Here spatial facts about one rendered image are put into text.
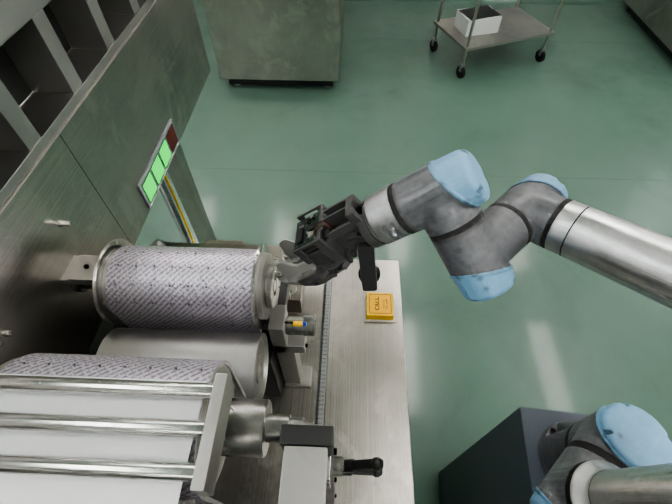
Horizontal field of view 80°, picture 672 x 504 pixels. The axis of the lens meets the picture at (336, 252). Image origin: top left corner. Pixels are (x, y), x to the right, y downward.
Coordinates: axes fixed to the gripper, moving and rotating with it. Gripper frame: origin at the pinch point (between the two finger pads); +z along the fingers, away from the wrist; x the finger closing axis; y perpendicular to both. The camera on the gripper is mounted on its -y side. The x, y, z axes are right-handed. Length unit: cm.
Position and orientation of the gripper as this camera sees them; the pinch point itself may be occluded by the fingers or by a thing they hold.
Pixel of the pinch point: (288, 274)
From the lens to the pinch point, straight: 70.1
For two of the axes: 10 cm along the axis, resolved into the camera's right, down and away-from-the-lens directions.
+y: -6.4, -4.8, -6.0
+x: -0.4, 8.0, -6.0
